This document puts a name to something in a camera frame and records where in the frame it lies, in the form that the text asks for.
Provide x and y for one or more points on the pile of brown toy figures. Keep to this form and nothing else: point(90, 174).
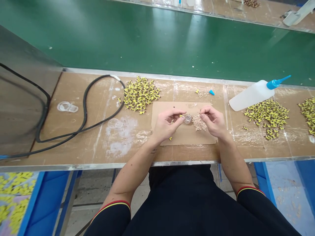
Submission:
point(251, 3)

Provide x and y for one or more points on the person's left hand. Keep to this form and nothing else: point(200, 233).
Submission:
point(163, 125)

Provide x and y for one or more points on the grey metal machine housing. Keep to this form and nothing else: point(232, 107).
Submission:
point(22, 98)

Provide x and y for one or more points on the brown cardboard mat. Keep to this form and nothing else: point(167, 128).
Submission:
point(187, 137)

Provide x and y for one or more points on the clear plastic cup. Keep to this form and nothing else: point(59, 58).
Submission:
point(115, 123)

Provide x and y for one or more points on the small clear glue cup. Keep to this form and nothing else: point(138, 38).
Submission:
point(188, 119)

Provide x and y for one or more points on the white squeeze bottle blue nozzle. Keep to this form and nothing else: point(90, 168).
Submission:
point(251, 97)

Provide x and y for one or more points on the scattered beige toy parts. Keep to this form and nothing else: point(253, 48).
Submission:
point(202, 94)

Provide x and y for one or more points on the blue bin of beige parts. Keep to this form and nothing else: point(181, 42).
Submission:
point(288, 194)

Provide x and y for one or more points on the green conveyor belt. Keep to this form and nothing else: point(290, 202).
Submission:
point(157, 41)

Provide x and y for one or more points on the person's right hand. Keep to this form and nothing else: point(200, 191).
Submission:
point(216, 123)

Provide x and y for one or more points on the white plastic fixture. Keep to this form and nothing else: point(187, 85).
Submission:
point(295, 14)

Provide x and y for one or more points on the blue cone cap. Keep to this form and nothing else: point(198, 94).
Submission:
point(212, 92)

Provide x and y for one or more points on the clear plastic cups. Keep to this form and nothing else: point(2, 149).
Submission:
point(67, 107)

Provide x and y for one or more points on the pile of beige toy parts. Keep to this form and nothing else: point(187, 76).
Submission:
point(198, 123)

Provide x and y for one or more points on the pile of yellow toy figures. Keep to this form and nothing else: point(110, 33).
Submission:
point(308, 114)
point(267, 115)
point(140, 94)

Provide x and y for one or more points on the blue bin of yellow parts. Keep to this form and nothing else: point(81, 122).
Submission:
point(22, 201)

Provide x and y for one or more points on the person's body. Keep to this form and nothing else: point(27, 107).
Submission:
point(192, 204)

